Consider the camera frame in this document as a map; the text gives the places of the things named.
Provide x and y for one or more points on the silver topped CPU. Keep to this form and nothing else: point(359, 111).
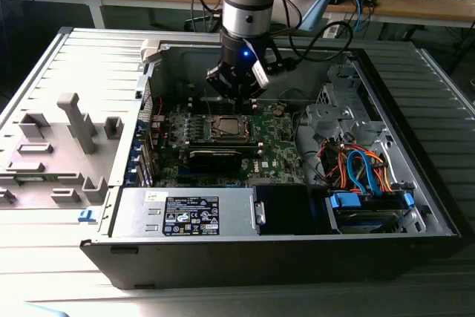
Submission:
point(230, 127)

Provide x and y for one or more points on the round coin cell battery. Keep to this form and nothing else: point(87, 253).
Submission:
point(278, 111)

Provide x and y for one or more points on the green motherboard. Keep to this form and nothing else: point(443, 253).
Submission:
point(276, 142)

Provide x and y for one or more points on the graphics card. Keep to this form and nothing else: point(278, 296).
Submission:
point(211, 163)

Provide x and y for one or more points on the blue disk carrier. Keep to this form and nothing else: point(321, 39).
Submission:
point(345, 201)

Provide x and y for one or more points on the grey power supply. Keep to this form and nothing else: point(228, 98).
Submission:
point(130, 213)

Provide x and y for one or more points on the grey parts rack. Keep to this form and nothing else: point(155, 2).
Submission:
point(70, 153)

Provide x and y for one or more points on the black and grey PC case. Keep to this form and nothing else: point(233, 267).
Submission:
point(222, 265)

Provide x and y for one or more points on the green RAM stick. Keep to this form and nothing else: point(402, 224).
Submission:
point(37, 178)

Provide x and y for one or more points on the pale blue teach pendant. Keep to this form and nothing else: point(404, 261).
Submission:
point(44, 311)

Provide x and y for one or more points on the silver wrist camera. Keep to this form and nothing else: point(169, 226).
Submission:
point(261, 75)

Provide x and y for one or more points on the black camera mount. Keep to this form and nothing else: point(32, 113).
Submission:
point(276, 61)

